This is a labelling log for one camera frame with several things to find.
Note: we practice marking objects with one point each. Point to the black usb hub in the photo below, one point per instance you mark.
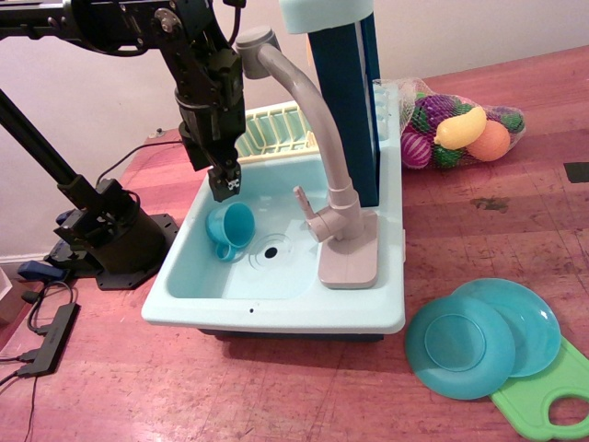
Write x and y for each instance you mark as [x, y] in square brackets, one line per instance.
[47, 358]

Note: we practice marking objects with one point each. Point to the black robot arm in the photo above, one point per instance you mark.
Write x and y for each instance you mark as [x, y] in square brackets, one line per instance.
[206, 70]

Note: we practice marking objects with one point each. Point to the teal toy cup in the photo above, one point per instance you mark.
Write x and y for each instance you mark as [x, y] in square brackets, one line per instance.
[231, 228]

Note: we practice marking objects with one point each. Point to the front teal plate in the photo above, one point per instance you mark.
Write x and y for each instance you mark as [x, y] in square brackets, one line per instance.
[460, 348]

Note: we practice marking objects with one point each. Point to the light blue toy sink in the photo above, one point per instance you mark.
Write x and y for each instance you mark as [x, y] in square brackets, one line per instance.
[273, 286]

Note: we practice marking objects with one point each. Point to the yellow dish rack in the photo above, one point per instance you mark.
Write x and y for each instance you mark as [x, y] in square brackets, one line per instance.
[276, 131]

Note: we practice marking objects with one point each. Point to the green cutting board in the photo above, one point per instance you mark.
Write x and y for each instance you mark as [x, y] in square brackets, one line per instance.
[525, 402]

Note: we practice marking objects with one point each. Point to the dark blue water tank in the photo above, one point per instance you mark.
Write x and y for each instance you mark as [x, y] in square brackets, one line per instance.
[343, 45]

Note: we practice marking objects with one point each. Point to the blue clamp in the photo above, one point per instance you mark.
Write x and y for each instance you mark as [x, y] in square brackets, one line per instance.
[37, 271]

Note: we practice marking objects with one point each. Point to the grey toy faucet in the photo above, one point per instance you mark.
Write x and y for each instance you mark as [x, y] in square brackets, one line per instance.
[347, 233]

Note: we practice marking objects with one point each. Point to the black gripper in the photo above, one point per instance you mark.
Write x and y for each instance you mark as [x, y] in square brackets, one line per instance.
[209, 134]

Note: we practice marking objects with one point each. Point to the orange toy orange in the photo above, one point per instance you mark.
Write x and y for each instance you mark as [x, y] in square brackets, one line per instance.
[492, 144]

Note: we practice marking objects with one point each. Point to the teal plate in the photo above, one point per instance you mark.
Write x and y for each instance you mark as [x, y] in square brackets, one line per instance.
[460, 348]
[531, 320]

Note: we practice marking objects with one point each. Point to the net bag of toy fruit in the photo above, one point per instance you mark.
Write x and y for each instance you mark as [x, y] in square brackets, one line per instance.
[408, 111]

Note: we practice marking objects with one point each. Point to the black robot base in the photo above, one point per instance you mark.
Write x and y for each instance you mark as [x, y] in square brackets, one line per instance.
[109, 237]

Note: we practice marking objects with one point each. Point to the black tape patch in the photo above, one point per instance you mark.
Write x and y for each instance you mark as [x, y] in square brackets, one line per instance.
[577, 172]

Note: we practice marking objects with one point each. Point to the yellow toy banana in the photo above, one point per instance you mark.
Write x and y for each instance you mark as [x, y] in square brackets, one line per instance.
[459, 131]

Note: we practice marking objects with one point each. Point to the rear teal plate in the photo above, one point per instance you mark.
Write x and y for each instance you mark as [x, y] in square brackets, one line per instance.
[531, 320]

